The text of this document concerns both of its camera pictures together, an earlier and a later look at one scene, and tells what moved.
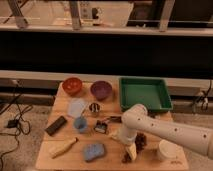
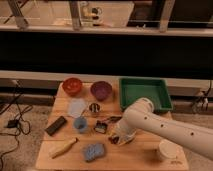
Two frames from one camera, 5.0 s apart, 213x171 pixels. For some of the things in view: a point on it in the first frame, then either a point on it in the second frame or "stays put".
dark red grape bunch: (140, 143) → (114, 140)
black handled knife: (114, 119) stays put
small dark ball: (94, 107) stays put
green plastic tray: (154, 93) stays put
